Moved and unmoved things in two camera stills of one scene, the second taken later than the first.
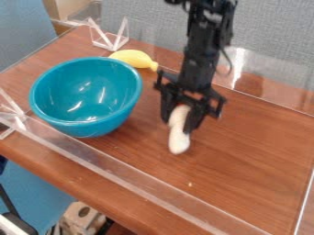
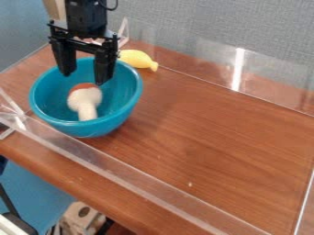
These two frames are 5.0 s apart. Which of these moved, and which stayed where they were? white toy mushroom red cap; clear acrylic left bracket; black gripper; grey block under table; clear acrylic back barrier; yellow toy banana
Moved: black gripper; white toy mushroom red cap
Stayed: clear acrylic back barrier; yellow toy banana; clear acrylic left bracket; grey block under table
